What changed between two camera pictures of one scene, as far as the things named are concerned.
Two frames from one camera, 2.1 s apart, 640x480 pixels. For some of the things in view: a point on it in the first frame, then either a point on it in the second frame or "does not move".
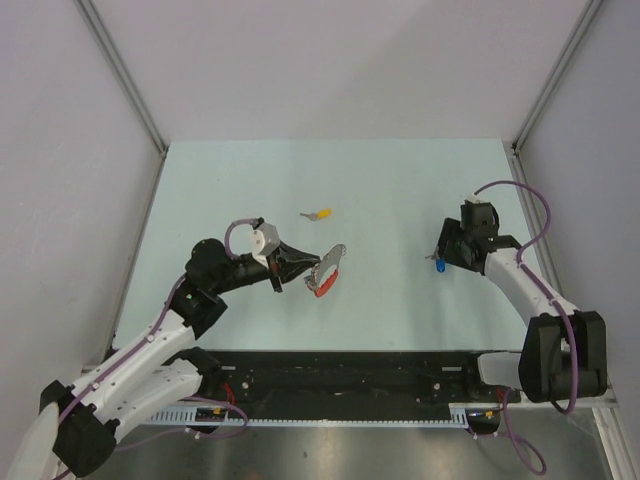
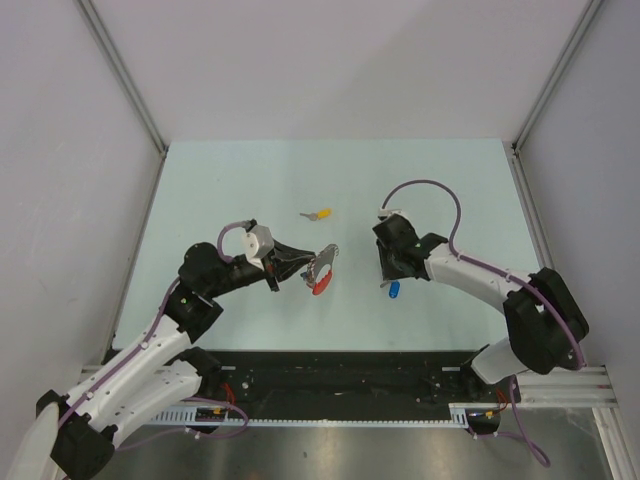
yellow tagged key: [321, 214] does not move
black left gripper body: [273, 261] does not move
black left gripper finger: [289, 269] does not move
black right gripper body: [461, 259] -> [390, 267]
